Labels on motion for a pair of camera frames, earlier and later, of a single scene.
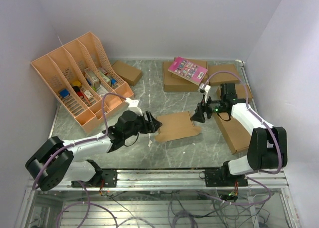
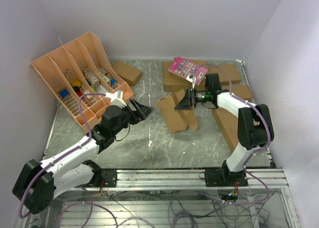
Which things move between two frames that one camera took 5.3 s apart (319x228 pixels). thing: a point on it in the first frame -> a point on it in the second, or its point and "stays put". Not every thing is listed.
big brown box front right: (237, 137) stays put
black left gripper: (151, 125) -> (136, 116)
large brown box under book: (173, 83) stays put
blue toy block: (64, 93) stays put
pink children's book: (191, 72) stays put
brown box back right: (223, 78) stays put
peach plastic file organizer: (79, 76) stays put
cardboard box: (175, 126) -> (177, 119)
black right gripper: (202, 107) -> (185, 104)
